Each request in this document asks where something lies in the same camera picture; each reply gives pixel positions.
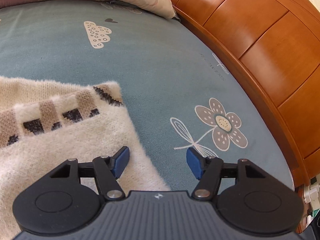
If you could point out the cream knit sweater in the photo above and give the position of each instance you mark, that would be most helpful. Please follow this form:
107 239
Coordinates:
44 123

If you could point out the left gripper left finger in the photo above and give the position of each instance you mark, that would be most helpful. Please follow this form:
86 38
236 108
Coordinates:
107 170

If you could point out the orange wooden headboard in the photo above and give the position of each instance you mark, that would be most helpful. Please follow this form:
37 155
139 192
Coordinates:
272 48

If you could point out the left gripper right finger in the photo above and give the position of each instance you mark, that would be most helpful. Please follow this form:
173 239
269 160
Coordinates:
208 171

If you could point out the blue floral bed sheet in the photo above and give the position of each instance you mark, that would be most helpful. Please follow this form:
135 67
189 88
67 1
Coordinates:
164 72

